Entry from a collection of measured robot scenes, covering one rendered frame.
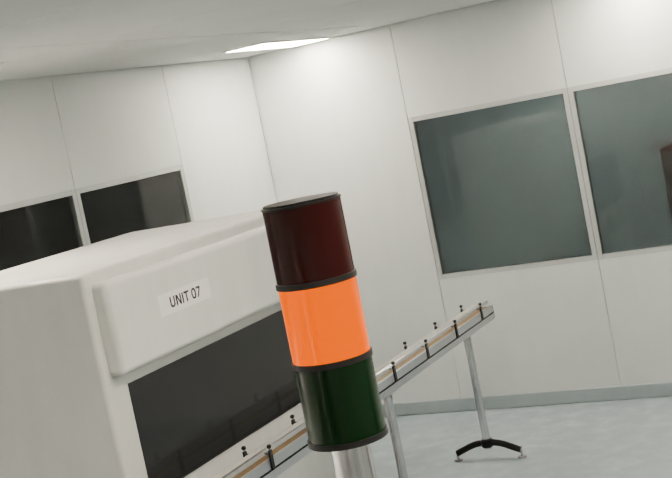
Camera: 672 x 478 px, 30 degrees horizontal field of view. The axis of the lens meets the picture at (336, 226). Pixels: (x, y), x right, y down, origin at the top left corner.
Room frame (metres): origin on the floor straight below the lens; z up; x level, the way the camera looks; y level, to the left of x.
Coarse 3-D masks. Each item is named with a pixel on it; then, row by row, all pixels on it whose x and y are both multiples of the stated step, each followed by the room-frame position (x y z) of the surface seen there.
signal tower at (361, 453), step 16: (336, 192) 0.77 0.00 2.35; (272, 208) 0.75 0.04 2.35; (288, 208) 0.74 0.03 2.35; (352, 272) 0.75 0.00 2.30; (288, 288) 0.75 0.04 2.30; (304, 288) 0.74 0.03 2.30; (368, 352) 0.75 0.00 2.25; (304, 368) 0.75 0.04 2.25; (320, 368) 0.74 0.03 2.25; (384, 432) 0.75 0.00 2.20; (320, 448) 0.75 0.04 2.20; (336, 448) 0.74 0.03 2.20; (352, 448) 0.74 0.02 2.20; (368, 448) 0.76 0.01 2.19; (336, 464) 0.76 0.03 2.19; (352, 464) 0.75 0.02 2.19; (368, 464) 0.76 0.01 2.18
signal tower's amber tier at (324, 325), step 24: (336, 288) 0.74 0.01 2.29; (288, 312) 0.75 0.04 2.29; (312, 312) 0.74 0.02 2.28; (336, 312) 0.74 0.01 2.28; (360, 312) 0.76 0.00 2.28; (288, 336) 0.76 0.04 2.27; (312, 336) 0.74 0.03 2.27; (336, 336) 0.74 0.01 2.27; (360, 336) 0.75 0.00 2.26; (312, 360) 0.74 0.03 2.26; (336, 360) 0.74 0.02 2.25
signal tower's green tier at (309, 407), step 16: (336, 368) 0.74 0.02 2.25; (352, 368) 0.74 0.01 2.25; (368, 368) 0.75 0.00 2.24; (304, 384) 0.75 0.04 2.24; (320, 384) 0.74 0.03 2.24; (336, 384) 0.74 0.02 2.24; (352, 384) 0.74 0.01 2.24; (368, 384) 0.75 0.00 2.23; (304, 400) 0.75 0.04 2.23; (320, 400) 0.74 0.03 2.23; (336, 400) 0.74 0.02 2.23; (352, 400) 0.74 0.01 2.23; (368, 400) 0.75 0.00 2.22; (304, 416) 0.76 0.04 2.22; (320, 416) 0.74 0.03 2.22; (336, 416) 0.74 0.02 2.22; (352, 416) 0.74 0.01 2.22; (368, 416) 0.75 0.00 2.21; (320, 432) 0.75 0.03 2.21; (336, 432) 0.74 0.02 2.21; (352, 432) 0.74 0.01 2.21; (368, 432) 0.74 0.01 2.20
